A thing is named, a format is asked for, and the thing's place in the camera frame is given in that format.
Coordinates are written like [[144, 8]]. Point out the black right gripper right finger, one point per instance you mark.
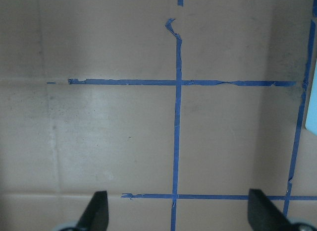
[[263, 215]]

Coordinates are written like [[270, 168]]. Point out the light blue plastic bin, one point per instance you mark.
[[311, 114]]

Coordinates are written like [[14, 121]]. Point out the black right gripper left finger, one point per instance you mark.
[[96, 214]]

